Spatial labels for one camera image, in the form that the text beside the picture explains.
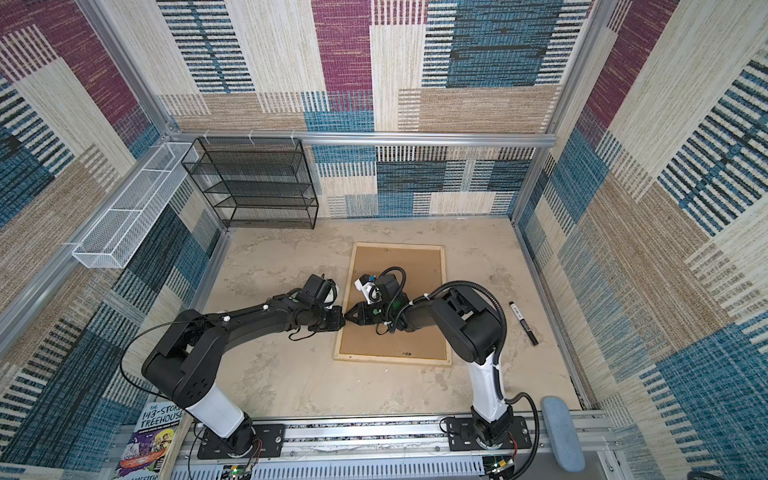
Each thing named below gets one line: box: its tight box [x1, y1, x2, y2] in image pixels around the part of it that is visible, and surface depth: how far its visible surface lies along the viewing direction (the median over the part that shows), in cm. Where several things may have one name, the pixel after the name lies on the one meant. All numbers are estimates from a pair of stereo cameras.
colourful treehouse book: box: [113, 401, 185, 480], surface depth 73 cm
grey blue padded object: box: [542, 396, 586, 473], surface depth 73 cm
